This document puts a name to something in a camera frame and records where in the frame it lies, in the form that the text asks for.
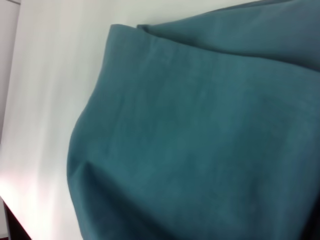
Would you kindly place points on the teal T-shirt with pink print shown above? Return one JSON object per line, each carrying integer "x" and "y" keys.
{"x": 200, "y": 125}

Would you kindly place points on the dark flat edge object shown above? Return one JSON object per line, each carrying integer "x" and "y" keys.
{"x": 12, "y": 222}

